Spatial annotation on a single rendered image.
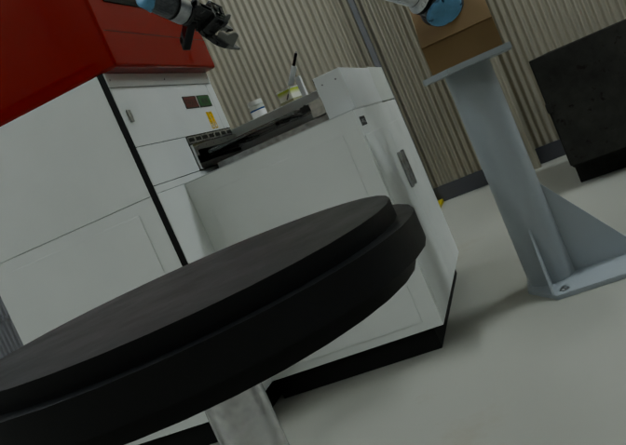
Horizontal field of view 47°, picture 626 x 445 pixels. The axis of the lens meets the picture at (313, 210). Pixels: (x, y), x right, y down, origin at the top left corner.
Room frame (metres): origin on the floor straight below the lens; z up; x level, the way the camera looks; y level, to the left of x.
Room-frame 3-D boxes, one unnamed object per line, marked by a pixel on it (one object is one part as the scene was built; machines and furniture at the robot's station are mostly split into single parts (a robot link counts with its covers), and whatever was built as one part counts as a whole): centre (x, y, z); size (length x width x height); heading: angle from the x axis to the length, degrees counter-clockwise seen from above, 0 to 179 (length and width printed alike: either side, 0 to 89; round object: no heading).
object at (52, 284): (2.73, 0.63, 0.41); 0.82 x 0.70 x 0.82; 163
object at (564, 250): (2.43, -0.77, 0.41); 0.51 x 0.44 x 0.82; 72
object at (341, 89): (2.57, -0.29, 0.89); 0.55 x 0.09 x 0.14; 163
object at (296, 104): (3.08, -0.17, 0.89); 0.62 x 0.35 x 0.14; 73
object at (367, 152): (2.78, -0.09, 0.41); 0.96 x 0.64 x 0.82; 163
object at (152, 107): (2.62, 0.31, 1.02); 0.81 x 0.03 x 0.40; 163
